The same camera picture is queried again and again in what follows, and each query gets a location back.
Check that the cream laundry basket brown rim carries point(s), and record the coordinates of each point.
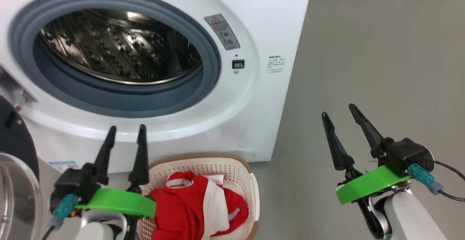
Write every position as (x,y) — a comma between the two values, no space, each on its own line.
(218,163)

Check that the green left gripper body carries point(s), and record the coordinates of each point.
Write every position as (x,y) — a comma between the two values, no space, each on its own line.
(120,202)

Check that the round white filter cover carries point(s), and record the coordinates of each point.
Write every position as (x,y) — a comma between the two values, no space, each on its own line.
(241,154)

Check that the metal door hinge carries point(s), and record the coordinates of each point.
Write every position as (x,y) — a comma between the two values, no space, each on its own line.
(14,91)

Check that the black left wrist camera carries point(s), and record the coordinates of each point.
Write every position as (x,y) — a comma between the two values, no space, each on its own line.
(72,183)

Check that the steel washer drum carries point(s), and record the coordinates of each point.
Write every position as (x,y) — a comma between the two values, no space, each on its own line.
(120,47)

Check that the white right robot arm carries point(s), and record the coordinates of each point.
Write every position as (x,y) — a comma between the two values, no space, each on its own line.
(410,218)

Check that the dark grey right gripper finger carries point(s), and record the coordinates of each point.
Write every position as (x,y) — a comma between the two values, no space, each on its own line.
(368,131)
(338,145)

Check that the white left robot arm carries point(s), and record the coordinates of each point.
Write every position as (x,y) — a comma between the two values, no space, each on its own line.
(96,232)

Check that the white front-load washing machine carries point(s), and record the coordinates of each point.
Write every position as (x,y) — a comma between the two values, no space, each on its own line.
(272,123)

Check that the black door latch socket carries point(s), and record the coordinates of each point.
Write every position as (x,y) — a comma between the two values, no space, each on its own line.
(238,64)

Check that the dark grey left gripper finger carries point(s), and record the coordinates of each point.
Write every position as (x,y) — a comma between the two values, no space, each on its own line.
(140,160)
(104,156)

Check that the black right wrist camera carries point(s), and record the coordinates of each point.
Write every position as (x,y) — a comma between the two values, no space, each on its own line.
(403,154)

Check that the black washer door with glass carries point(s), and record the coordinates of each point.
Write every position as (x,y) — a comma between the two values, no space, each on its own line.
(14,134)

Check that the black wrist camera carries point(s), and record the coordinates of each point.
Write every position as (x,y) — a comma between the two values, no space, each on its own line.
(403,154)
(72,183)

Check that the red and white clothes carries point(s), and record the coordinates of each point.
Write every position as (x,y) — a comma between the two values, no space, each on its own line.
(181,211)

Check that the grey warning label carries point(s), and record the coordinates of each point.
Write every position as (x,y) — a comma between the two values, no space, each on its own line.
(223,33)

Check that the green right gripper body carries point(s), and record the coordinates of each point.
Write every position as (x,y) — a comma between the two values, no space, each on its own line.
(370,183)

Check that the blue energy label sticker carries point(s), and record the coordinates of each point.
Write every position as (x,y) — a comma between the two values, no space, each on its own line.
(61,165)

